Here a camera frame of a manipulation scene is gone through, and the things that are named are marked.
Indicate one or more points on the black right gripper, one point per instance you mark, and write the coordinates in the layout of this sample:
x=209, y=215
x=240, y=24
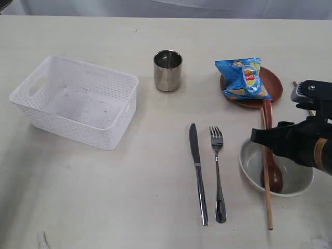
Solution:
x=307, y=143

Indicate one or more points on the brown wooden chopstick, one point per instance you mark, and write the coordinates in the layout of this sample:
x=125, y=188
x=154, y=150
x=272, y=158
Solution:
x=309, y=111
x=267, y=188

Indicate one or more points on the brown wooden spoon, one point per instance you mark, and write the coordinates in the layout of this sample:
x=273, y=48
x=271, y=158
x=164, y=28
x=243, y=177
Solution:
x=274, y=173

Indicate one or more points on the brown round plate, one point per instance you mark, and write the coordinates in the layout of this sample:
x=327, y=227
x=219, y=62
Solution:
x=272, y=85

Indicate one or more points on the silver fork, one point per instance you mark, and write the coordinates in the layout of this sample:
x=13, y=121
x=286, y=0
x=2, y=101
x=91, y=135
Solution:
x=217, y=143

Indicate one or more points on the blue chip bag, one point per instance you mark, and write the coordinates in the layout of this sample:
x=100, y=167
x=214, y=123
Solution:
x=242, y=80

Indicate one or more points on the silver table knife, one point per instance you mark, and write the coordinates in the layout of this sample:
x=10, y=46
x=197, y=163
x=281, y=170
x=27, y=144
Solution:
x=194, y=147

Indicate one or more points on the shiny steel cup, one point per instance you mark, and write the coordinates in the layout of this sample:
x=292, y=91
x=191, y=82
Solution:
x=167, y=70

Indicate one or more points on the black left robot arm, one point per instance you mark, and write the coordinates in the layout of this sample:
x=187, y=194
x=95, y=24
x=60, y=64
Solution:
x=4, y=4

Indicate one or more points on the white perforated plastic basket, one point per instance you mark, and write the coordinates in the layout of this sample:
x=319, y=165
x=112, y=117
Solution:
x=80, y=101

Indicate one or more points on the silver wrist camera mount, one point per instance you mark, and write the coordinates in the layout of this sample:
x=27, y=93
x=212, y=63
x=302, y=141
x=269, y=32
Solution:
x=313, y=95

